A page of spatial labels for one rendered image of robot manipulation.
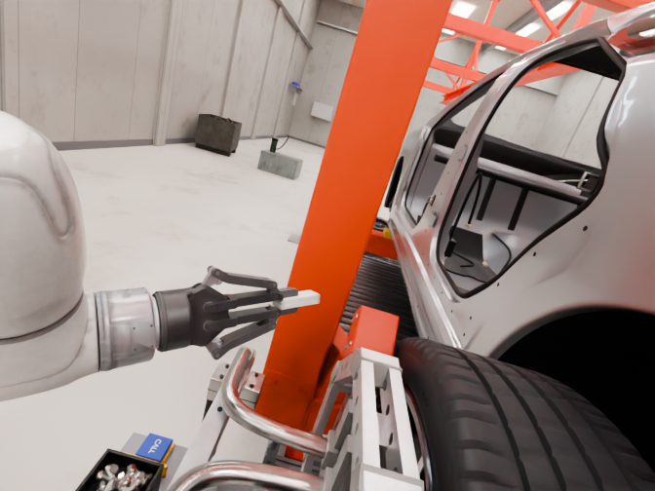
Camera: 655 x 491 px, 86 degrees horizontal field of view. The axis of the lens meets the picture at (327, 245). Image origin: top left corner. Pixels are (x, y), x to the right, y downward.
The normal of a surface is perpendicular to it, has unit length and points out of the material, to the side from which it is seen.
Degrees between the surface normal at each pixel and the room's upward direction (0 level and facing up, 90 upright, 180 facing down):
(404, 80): 90
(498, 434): 9
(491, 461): 14
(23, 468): 0
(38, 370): 100
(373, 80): 90
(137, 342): 73
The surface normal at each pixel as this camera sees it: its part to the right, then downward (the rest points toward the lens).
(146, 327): 0.58, 0.15
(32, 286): 0.72, 0.60
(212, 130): 0.07, 0.36
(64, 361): 0.75, 0.43
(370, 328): 0.15, -0.41
